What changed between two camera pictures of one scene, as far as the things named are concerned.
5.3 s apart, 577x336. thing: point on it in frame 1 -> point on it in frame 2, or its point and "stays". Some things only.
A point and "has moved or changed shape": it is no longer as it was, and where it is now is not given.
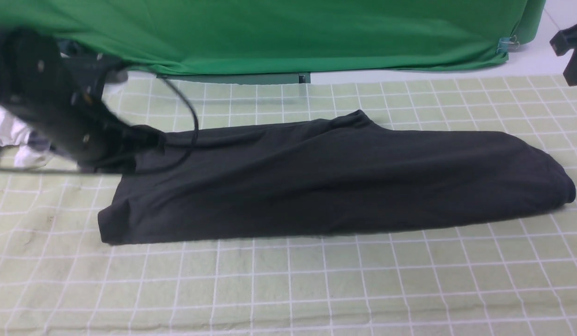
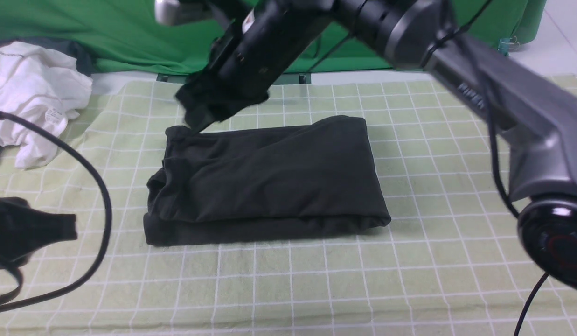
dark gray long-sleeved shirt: x=348 y=171 has moved or changed shape
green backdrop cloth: x=280 y=41 stays
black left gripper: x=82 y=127 -> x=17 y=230
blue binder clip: x=505 y=44 stays
